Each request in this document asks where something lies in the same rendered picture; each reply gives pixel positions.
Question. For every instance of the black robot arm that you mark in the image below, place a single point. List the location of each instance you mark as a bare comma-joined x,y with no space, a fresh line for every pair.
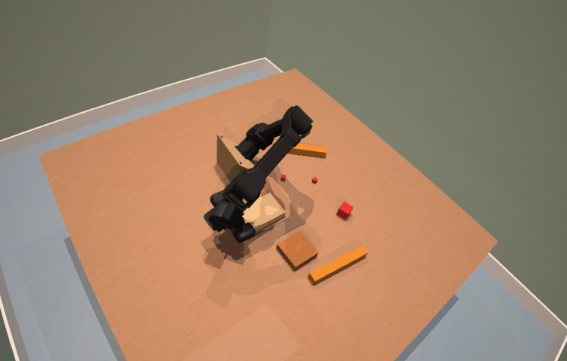
292,128

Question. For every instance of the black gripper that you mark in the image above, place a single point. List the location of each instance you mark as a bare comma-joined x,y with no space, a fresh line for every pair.
242,231

